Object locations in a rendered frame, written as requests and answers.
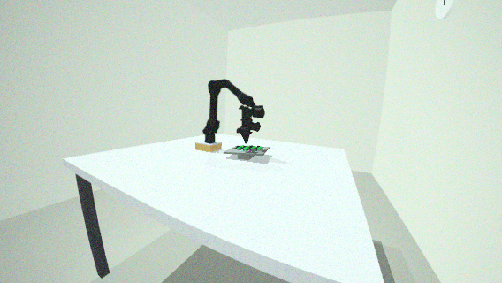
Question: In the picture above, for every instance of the grey switch panel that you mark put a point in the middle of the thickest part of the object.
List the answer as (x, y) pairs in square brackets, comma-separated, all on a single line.
[(247, 152)]

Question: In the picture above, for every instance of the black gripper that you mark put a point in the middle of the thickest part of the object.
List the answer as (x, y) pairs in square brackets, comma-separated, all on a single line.
[(243, 130)]

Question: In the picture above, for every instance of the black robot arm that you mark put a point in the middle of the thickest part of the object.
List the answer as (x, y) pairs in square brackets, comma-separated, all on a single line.
[(257, 111)]

